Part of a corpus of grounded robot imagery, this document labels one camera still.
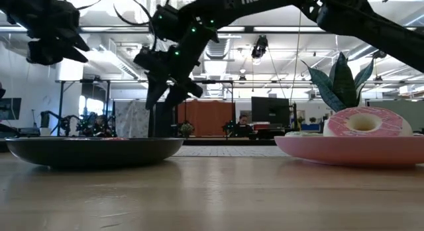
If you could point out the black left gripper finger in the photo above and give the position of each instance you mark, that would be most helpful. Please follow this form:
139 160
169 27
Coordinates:
46 54
73 40

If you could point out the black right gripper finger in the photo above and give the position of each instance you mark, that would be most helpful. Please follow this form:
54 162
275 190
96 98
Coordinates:
155 92
183 92

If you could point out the pink white-striped donut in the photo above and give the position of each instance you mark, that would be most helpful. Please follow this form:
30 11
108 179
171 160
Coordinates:
338 125

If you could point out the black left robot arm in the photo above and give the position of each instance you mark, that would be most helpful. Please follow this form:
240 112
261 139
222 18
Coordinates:
15 4

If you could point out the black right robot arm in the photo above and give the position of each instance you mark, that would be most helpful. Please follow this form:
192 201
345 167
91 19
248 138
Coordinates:
265 2

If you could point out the black background robot arm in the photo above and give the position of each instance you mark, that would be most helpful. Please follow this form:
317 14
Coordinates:
63 120

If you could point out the orange curtain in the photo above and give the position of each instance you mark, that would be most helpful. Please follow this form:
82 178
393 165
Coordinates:
205 116

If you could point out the white patterned cloth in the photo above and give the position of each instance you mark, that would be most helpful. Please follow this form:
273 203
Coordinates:
132 120

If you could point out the small potted plant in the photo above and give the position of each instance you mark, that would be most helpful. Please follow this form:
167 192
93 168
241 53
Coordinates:
186 129

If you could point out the person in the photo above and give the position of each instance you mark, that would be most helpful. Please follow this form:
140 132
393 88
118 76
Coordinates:
243 126
98 126

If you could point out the black round plate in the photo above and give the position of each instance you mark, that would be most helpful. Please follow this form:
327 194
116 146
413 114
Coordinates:
96 153

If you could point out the black computer monitor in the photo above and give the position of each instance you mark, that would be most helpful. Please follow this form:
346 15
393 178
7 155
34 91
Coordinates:
270 110

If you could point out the blue box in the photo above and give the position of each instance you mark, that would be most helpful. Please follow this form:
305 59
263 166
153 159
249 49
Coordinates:
310 127

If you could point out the green snake plant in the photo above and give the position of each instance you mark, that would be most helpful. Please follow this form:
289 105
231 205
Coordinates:
342 82

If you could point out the pink round plate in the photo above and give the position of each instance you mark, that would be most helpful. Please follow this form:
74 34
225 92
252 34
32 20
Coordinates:
351 151

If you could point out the black ceiling spotlight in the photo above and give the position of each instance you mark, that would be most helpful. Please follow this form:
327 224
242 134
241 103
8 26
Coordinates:
380 53

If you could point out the grey partition panel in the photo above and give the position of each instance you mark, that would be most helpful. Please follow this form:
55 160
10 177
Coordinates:
415 115

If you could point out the black metal frame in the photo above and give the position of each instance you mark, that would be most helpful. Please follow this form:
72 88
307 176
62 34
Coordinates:
60 105

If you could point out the dark wall screen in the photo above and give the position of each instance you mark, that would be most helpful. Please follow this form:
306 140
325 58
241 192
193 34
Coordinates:
10 108

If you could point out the hanging overhead camera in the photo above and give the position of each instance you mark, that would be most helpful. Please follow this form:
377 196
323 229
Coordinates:
260 47

